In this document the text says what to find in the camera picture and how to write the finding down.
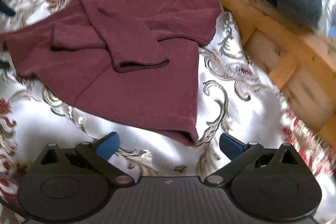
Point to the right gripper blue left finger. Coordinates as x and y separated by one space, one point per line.
107 146

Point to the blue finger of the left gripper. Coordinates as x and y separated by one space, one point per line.
4 8

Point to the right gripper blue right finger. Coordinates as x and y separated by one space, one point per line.
231 147

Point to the white floral satin bedspread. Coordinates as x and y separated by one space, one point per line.
241 100

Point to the maroon long-sleeve sweater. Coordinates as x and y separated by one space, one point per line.
133 62

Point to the wooden bed frame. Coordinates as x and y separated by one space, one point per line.
297 61

